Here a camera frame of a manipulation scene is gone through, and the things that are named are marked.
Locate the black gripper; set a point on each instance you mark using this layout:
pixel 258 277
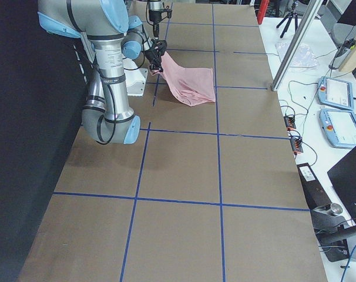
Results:
pixel 154 14
pixel 152 54

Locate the pink snoopy t-shirt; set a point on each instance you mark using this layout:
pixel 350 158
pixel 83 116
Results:
pixel 190 86

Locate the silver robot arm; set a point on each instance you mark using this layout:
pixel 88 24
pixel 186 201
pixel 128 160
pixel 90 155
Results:
pixel 110 36
pixel 155 5

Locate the red object at back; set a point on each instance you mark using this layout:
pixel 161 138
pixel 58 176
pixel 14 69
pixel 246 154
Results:
pixel 262 11

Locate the far orange connector box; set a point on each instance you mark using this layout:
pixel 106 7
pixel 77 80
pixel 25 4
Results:
pixel 289 122

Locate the orange connector box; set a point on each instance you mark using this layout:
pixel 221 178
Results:
pixel 296 145
pixel 289 122

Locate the clear plastic bag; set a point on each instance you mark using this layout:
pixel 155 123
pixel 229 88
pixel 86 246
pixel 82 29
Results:
pixel 303 58

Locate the near orange connector box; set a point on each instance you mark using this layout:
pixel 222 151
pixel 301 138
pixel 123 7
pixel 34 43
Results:
pixel 296 145

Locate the far blue teach pendant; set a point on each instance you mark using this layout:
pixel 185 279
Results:
pixel 335 93

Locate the blue teach pendant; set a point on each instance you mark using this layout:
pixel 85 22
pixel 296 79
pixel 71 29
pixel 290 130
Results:
pixel 339 127
pixel 335 93

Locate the near blue teach pendant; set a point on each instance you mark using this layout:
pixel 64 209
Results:
pixel 339 127

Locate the black box with label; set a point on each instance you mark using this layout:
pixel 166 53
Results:
pixel 314 192

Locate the black monitor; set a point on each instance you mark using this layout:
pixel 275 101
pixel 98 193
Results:
pixel 343 178

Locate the grey clamp with knob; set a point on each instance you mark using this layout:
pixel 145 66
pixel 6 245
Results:
pixel 327 218

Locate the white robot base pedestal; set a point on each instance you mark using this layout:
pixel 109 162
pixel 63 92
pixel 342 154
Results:
pixel 135 78

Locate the black camera tripod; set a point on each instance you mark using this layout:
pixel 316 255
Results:
pixel 288 18

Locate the aluminium frame post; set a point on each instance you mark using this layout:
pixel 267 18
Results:
pixel 297 39

